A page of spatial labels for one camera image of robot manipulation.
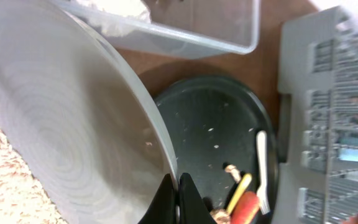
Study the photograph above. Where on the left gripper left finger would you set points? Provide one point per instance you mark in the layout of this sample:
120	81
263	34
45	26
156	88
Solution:
162	209

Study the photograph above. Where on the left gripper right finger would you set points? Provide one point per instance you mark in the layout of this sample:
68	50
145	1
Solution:
192	207

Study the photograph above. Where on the yellow plastic knife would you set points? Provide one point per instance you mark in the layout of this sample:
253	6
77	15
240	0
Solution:
241	188

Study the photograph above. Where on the white plastic fork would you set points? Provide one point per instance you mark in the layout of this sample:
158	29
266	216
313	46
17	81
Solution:
261	145

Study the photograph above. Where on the grey plate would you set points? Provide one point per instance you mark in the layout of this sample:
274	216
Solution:
79	115

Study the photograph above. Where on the pile of white rice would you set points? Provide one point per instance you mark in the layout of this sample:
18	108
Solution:
22	197

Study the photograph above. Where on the clear plastic waste bin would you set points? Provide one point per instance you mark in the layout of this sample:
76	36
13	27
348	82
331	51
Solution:
190	29

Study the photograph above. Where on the grey dishwasher rack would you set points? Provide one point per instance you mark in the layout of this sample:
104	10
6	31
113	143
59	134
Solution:
317	78

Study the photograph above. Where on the round black serving tray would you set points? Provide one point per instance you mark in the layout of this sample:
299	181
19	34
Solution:
212	122

